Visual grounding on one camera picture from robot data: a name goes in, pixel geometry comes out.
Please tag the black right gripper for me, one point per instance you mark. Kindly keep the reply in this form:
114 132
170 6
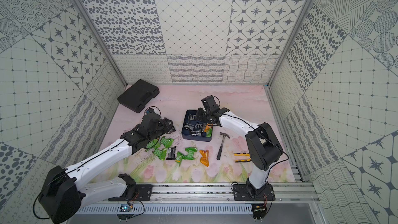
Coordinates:
199 111

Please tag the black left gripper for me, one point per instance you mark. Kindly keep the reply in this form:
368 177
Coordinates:
166 124

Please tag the dark blue storage box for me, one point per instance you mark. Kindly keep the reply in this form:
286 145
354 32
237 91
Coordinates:
194 129

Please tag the black cookie packet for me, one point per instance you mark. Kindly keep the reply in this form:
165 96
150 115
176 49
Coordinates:
171 153

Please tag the light green cookie packet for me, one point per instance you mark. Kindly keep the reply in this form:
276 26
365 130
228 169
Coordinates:
179 158

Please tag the orange cookie packet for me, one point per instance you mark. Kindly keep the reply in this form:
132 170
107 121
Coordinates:
204 157

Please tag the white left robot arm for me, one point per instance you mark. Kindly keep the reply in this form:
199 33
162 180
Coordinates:
67 190

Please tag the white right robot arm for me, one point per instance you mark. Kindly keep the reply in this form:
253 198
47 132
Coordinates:
264 149

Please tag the black plastic tool case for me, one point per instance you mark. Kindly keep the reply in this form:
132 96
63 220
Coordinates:
138 95

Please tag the yellow black pliers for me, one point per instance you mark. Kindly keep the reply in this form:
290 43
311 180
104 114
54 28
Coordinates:
242 157

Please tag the black handled hammer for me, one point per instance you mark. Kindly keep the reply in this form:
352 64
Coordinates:
224 137

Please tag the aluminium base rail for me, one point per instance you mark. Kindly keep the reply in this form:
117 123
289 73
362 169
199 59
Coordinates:
202 193

